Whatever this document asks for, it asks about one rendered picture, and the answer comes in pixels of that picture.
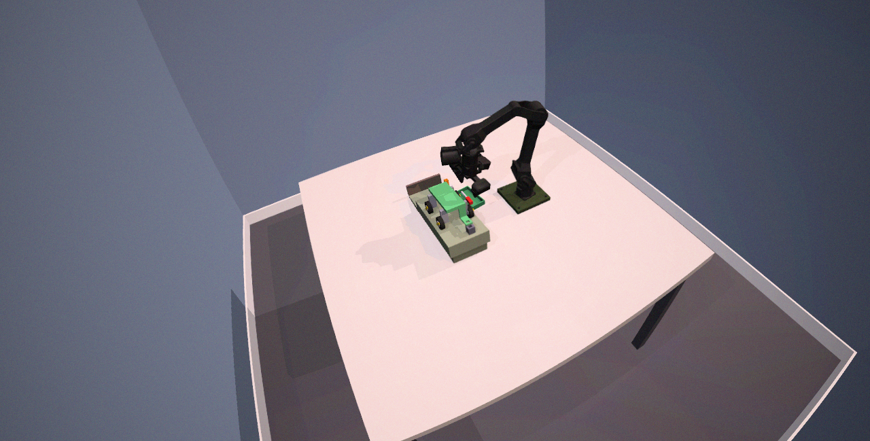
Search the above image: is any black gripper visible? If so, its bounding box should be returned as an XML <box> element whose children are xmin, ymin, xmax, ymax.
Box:
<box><xmin>449</xmin><ymin>160</ymin><xmax>491</xmax><ymax>198</ymax></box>

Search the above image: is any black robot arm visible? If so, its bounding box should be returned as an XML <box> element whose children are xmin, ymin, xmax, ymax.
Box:
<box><xmin>440</xmin><ymin>101</ymin><xmax>548</xmax><ymax>200</ymax></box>

